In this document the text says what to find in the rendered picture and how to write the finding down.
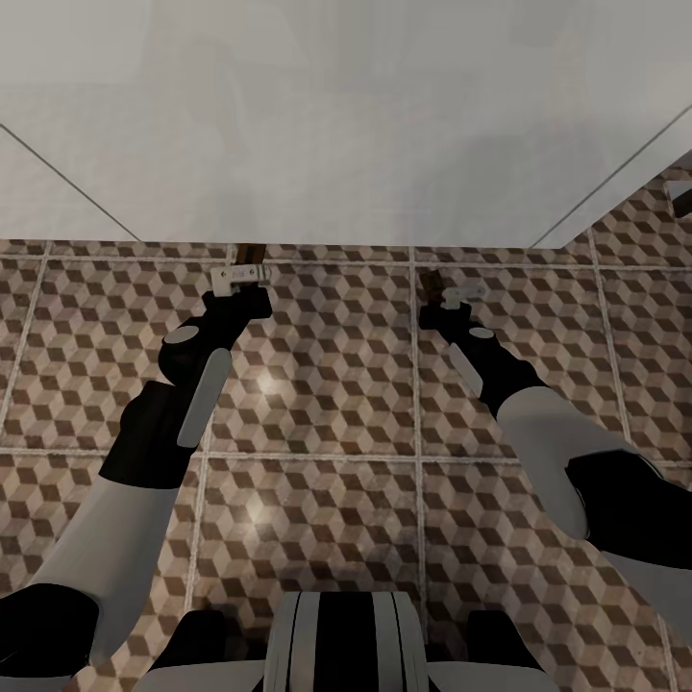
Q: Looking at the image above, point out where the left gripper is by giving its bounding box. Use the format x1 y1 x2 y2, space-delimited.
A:
202 285 273 333

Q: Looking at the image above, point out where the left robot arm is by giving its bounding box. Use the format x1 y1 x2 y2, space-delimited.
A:
0 263 273 692

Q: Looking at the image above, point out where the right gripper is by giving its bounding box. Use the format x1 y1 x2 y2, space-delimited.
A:
419 302 472 341

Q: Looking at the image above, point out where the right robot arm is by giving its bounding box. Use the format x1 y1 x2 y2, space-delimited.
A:
419 285 692 649

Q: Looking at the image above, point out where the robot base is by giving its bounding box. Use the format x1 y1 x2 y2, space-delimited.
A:
132 610 561 692

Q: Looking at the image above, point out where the mousetrap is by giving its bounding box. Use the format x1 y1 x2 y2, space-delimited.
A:
419 269 446 305
235 244 266 264

